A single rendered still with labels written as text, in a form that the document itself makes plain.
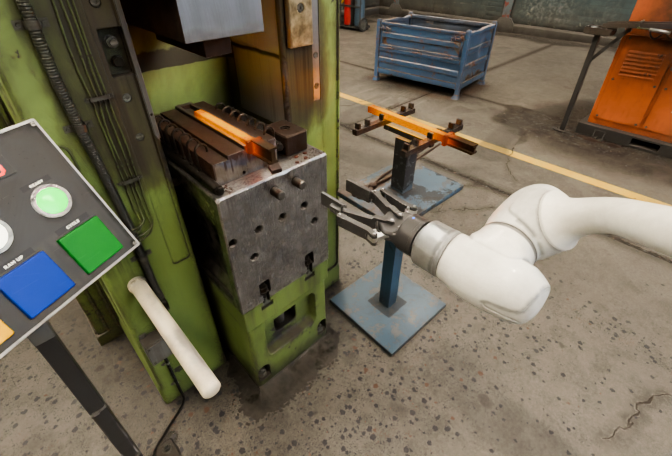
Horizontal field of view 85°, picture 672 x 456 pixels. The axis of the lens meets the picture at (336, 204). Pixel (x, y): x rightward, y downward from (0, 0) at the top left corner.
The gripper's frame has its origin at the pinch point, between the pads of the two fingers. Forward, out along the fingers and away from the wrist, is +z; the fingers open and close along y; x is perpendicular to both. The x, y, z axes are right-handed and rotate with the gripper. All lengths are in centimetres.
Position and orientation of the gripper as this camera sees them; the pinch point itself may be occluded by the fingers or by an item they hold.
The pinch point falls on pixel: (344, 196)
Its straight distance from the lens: 79.6
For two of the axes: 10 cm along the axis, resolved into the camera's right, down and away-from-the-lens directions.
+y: 7.2, -4.0, 5.7
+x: 0.0, -8.2, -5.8
